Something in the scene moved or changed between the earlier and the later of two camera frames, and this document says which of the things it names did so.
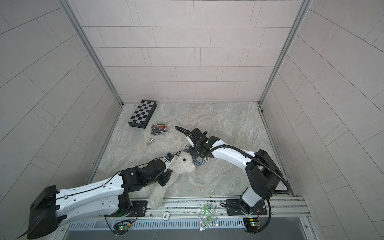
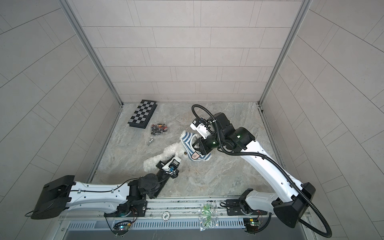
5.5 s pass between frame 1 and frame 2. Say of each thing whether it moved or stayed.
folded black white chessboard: stayed
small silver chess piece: stayed
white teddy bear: moved
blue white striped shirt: moved
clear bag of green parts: stayed
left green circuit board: stayed
